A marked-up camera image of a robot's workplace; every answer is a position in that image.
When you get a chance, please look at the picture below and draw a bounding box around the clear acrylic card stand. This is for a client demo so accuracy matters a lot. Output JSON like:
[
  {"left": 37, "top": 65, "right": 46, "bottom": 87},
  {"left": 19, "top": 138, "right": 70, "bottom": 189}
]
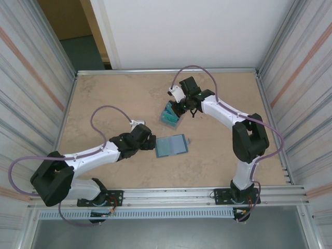
[{"left": 158, "top": 101, "right": 186, "bottom": 129}]

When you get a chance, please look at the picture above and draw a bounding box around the aluminium upright post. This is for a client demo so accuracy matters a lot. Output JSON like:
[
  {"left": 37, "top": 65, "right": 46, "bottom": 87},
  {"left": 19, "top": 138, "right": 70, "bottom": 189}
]
[
  {"left": 24, "top": 0, "right": 78, "bottom": 76},
  {"left": 258, "top": 0, "right": 306, "bottom": 76}
]

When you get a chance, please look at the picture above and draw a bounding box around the tan wooden door jamb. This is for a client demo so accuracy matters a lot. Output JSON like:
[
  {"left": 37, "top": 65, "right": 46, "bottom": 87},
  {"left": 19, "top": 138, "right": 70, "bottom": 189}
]
[{"left": 79, "top": 0, "right": 112, "bottom": 70}]

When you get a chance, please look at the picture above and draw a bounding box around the blue card in stand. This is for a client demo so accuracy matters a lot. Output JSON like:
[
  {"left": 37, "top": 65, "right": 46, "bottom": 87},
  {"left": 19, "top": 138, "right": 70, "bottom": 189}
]
[{"left": 162, "top": 106, "right": 178, "bottom": 118}]

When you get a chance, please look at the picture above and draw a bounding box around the aluminium table side rail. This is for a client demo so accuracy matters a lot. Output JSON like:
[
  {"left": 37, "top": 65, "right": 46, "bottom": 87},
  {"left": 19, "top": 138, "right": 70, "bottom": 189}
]
[
  {"left": 255, "top": 72, "right": 294, "bottom": 185},
  {"left": 48, "top": 74, "right": 79, "bottom": 188}
]

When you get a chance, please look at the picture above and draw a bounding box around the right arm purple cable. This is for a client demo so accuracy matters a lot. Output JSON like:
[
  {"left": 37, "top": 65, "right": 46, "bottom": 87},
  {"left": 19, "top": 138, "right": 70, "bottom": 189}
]
[{"left": 170, "top": 64, "right": 285, "bottom": 223}]

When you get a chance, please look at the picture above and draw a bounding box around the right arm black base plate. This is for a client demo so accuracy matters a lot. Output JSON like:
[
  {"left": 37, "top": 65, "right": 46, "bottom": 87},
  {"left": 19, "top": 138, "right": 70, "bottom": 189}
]
[{"left": 213, "top": 187, "right": 261, "bottom": 205}]

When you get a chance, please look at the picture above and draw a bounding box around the blue card holder wallet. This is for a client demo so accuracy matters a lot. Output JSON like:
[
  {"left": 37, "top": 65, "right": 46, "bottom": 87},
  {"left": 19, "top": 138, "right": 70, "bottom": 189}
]
[{"left": 155, "top": 134, "right": 192, "bottom": 158}]

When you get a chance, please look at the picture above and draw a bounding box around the long aluminium mounting rail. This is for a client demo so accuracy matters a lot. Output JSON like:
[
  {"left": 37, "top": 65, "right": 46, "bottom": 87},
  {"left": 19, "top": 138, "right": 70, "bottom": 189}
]
[{"left": 27, "top": 184, "right": 311, "bottom": 208}]

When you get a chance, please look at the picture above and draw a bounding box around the green circuit board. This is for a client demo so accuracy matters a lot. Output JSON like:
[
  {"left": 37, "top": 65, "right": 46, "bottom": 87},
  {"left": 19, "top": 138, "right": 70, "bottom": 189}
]
[{"left": 90, "top": 210, "right": 116, "bottom": 217}]

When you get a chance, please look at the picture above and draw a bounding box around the green card in stand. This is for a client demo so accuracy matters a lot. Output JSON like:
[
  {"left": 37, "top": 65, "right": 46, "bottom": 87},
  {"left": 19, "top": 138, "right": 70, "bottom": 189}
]
[{"left": 160, "top": 113, "right": 180, "bottom": 126}]

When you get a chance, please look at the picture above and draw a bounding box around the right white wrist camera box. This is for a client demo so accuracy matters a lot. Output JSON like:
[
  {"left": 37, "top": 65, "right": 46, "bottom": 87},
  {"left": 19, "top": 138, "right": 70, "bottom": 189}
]
[{"left": 168, "top": 85, "right": 185, "bottom": 103}]

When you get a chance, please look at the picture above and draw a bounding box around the grey slotted cable duct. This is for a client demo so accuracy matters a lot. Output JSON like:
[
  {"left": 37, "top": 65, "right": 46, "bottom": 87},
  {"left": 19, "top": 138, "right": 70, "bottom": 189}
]
[{"left": 38, "top": 209, "right": 236, "bottom": 220}]

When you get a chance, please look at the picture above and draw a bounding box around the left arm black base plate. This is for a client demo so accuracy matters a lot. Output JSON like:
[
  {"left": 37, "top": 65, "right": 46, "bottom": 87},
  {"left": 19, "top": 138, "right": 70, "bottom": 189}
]
[{"left": 77, "top": 190, "right": 124, "bottom": 208}]

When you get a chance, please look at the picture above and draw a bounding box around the aluminium table edge rail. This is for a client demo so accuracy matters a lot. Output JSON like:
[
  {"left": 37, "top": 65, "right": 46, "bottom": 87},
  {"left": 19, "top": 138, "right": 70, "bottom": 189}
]
[{"left": 76, "top": 67, "right": 260, "bottom": 76}]

